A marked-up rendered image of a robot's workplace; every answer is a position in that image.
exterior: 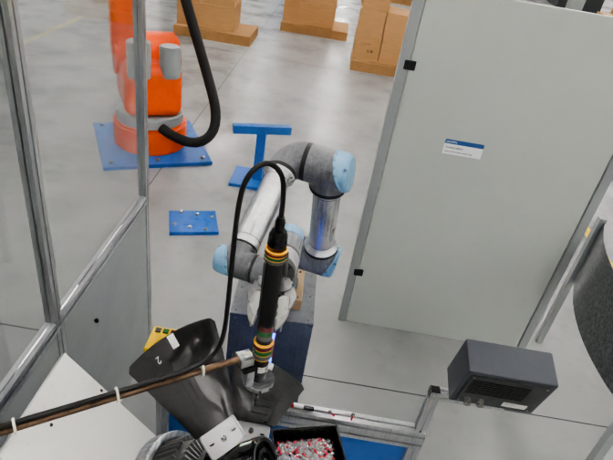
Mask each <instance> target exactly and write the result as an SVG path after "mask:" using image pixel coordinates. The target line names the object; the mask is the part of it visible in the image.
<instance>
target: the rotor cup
mask: <svg viewBox="0 0 613 460"><path fill-rule="evenodd" d="M250 441H252V442H251V443H250V444H245V445H242V446H240V444H243V443H246V442H250ZM265 458H266V459H267V460H280V456H279V453H278V451H277V449H276V447H275V445H274V443H273V442H272V441H271V440H270V439H269V438H268V437H266V436H262V435H261V436H257V437H254V438H251V439H248V440H245V441H242V442H241V443H239V444H237V445H236V446H235V447H233V448H232V449H231V450H229V451H228V452H226V453H225V454H224V455H222V456H221V457H219V458H218V459H216V460H264V459H265ZM203 460H212V459H211V458H210V456H209V455H208V454H207V452H206V454H205V457H204V459H203Z"/></svg>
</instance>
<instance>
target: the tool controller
mask: <svg viewBox="0 0 613 460"><path fill-rule="evenodd" d="M447 372H448V390H449V399H450V400H455V401H459V402H463V405H465V406H470V405H471V403H475V404H476V407H477V408H483V407H484V406H491V407H496V408H502V409H507V410H513V411H518V412H523V413H532V412H533V411H534V410H535V409H536V408H537V407H538V406H539V405H540V404H541V403H542V402H543V401H544V400H545V399H546V398H547V397H548V396H549V395H550V394H551V393H552V392H553V391H555V390H556V389H557V388H558V381H557V377H556V368H555V364H554V360H553V355H552V353H549V352H543V351H538V350H529V349H523V348H517V347H512V346H507V345H502V344H496V343H491V342H485V341H479V340H470V339H467V340H466V341H465V342H464V344H463V345H462V346H461V348H460V349H459V351H458V352H457V354H456V355H455V357H454V358H453V360H452V362H451V364H450V365H449V367H448V368H447Z"/></svg>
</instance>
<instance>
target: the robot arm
mask: <svg viewBox="0 0 613 460"><path fill-rule="evenodd" d="M269 161H271V162H274V163H276V164H277V165H278V166H279V167H280V168H281V169H282V171H283V173H284V176H285V178H286V189H287V187H289V186H291V185H293V183H294V182H295V180H300V181H304V182H307V183H309V190H310V192H311V193H312V194H313V202H312V212H311V222H310V231H309V235H308V236H307V237H305V236H304V234H303V231H302V230H301V229H300V228H299V227H298V226H297V225H293V224H285V229H286V231H287V233H288V238H287V246H288V254H287V260H286V262H285V263H284V264H283V271H282V276H281V283H280V289H279V295H278V301H277V308H276V314H275V322H274V330H278V329H279V328H280V332H281V330H282V326H283V324H284V323H285V321H286V319H287V317H288V315H289V311H290V309H291V308H292V307H293V306H294V305H295V303H296V292H295V290H296V288H297V283H298V277H297V270H298V269H302V270H305V271H307V272H311V273H314V274H317V275H320V276H321V277H322V276H323V277H331V276H332V275H333V272H334V270H335V267H336V265H337V262H338V259H339V256H340V254H341V251H342V248H341V247H339V246H338V242H337V240H336V238H335V233H336V226H337V219H338V208H339V202H340V197H342V196H343V195H344V194H345V193H348V192H349V191H350V189H351V187H352V184H353V181H354V174H355V170H356V162H355V158H354V156H353V155H352V154H351V153H349V152H344V151H342V150H337V149H333V148H329V147H327V146H323V145H319V144H315V143H312V142H310V141H295V142H291V143H289V144H287V145H286V146H284V147H282V148H281V149H280V150H278V151H277V152H276V153H275V154H274V155H273V156H272V157H271V158H270V159H269ZM264 175H265V176H264V178H263V180H262V182H261V183H260V185H259V187H258V189H257V191H256V193H255V196H254V198H253V200H252V202H251V203H250V205H249V207H248V209H247V211H246V213H245V215H244V218H243V219H242V221H241V223H240V224H239V226H238V234H237V242H236V251H235V261H234V278H237V279H241V280H243V281H246V282H249V283H251V284H252V285H251V286H250V287H249V289H248V295H247V297H248V305H247V317H248V321H249V326H250V327H251V326H252V327H253V325H254V324H255V321H256V317H257V315H258V308H259V299H260V291H261V283H262V275H263V266H264V263H263V262H264V257H263V256H259V255H257V251H258V249H259V247H260V245H261V244H262V242H263V240H264V238H265V234H266V232H267V230H268V228H269V226H270V224H271V223H272V220H273V218H274V216H275V213H276V211H277V209H278V207H279V205H280V194H281V185H280V179H279V176H278V174H277V172H276V171H275V170H274V169H273V168H272V167H269V166H266V167H265V168H264ZM230 251H231V243H230V245H219V246H218V247H217V249H216V250H215V252H214V255H213V269H214V270H215V271H216V272H219V273H221V274H223V275H226V276H228V271H229V261H230Z"/></svg>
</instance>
